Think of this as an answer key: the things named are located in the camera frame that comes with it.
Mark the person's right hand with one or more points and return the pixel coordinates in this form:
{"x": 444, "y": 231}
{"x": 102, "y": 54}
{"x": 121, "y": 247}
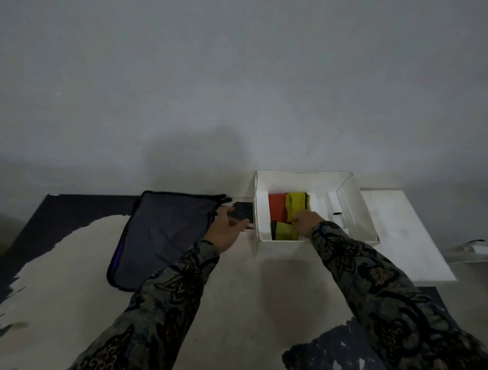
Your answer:
{"x": 307, "y": 223}

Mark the white box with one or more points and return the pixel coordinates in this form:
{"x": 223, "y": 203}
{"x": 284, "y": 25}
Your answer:
{"x": 343, "y": 198}

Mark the white box lid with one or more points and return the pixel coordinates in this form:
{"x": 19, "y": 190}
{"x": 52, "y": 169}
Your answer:
{"x": 404, "y": 240}

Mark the person's left forearm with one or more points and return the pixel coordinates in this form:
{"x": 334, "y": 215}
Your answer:
{"x": 152, "y": 308}

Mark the person's right forearm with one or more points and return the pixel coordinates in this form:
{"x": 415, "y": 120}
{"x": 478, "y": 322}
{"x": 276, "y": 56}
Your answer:
{"x": 381, "y": 289}

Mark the red cloth with blue trim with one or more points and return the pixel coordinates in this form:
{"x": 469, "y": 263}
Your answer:
{"x": 277, "y": 206}

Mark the person's left hand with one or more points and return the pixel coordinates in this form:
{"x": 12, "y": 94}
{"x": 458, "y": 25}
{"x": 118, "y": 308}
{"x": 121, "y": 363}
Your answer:
{"x": 225, "y": 230}

